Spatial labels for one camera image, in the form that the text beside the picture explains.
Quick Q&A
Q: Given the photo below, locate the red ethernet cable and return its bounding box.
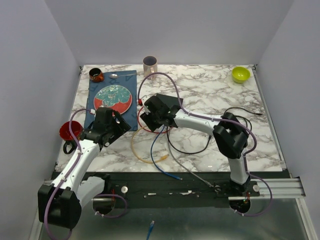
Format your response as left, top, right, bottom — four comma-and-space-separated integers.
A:
136, 106, 173, 134

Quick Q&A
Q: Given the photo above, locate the yellow ethernet cable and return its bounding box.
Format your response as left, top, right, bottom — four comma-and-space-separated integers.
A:
130, 126, 170, 165

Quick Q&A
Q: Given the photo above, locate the blue ethernet cable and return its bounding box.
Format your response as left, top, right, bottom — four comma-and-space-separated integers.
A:
149, 126, 183, 181

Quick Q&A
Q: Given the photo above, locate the black network switch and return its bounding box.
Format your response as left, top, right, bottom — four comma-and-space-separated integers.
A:
156, 93, 181, 110

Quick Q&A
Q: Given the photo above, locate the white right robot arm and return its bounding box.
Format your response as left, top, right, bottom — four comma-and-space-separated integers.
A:
138, 93, 250, 196

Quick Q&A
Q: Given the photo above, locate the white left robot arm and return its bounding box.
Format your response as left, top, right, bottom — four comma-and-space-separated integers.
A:
37, 107, 131, 230

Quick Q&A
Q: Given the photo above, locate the red and teal plate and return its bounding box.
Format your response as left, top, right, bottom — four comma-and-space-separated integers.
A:
93, 85, 133, 114

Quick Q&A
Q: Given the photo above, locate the red black patterned mug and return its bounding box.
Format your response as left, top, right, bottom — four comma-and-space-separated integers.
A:
59, 120, 83, 155

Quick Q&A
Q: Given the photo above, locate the blue placemat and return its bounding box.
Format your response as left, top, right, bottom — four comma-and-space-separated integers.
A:
86, 70, 138, 132

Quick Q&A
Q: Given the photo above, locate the metal spoon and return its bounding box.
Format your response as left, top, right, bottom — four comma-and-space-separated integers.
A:
108, 73, 136, 79

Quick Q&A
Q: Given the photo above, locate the small brown orange cup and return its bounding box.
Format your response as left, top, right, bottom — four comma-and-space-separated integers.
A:
89, 67, 105, 83

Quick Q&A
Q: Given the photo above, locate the pink ceramic mug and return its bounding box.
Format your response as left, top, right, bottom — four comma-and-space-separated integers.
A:
142, 55, 158, 77

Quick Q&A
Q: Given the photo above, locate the black mounting base bar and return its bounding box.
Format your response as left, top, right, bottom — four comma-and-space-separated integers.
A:
82, 172, 261, 210

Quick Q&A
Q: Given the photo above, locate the lime green bowl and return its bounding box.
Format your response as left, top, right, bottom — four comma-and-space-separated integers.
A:
231, 66, 251, 84

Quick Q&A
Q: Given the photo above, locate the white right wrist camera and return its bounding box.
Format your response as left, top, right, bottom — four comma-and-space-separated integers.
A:
137, 98, 151, 115

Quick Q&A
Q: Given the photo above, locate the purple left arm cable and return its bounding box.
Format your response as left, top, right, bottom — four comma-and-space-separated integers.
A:
43, 108, 128, 240

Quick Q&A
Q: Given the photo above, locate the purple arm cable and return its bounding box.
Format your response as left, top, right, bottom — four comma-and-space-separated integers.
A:
137, 72, 274, 218
43, 108, 128, 240

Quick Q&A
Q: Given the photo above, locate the grey ethernet cable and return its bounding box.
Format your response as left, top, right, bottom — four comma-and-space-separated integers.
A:
166, 128, 216, 188

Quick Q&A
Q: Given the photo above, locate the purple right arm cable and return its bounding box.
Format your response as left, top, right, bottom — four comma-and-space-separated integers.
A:
137, 72, 274, 218

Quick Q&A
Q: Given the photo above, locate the blue cable on floor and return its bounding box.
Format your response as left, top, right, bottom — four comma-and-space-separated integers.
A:
145, 220, 155, 240

